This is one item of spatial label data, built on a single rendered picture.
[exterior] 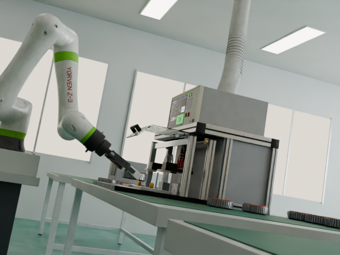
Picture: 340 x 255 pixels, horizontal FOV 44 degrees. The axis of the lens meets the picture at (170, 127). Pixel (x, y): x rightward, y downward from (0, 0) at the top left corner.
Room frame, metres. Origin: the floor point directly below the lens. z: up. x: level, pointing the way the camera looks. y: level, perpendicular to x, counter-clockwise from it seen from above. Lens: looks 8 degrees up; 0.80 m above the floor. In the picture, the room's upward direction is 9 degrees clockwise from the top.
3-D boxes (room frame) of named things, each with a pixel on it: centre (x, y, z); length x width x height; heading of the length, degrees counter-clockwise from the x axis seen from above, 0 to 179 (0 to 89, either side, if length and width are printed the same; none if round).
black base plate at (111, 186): (2.21, 0.06, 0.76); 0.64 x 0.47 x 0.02; 17
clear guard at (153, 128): (2.04, 0.02, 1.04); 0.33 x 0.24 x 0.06; 107
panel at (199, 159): (2.28, -0.17, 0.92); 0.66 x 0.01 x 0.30; 17
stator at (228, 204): (1.83, -0.27, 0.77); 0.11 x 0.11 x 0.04
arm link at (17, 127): (1.99, 0.74, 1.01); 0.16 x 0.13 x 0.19; 166
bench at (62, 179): (4.53, 0.60, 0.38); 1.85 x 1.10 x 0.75; 17
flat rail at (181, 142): (2.24, -0.02, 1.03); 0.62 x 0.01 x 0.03; 17
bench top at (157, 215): (2.28, -0.16, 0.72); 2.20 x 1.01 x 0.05; 17
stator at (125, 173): (1.90, 0.12, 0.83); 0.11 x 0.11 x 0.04
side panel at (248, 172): (2.02, -0.40, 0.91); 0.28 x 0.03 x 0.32; 107
